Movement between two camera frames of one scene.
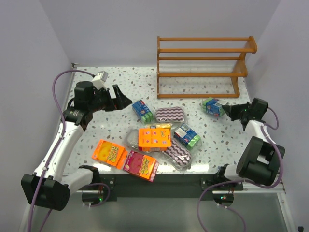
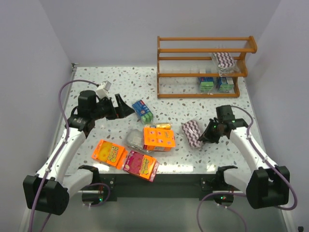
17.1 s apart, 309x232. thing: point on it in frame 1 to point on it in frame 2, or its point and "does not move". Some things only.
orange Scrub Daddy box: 110,153 does not move
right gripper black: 239,113 to 213,132
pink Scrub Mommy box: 141,164 does not move
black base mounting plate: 162,185 does not move
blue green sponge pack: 213,107 to 224,84
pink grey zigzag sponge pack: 173,114 to 225,63
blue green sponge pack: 187,136 to 206,84
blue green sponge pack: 142,112 does not move
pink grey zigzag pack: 178,154 to 192,131
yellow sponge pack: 158,125 does not move
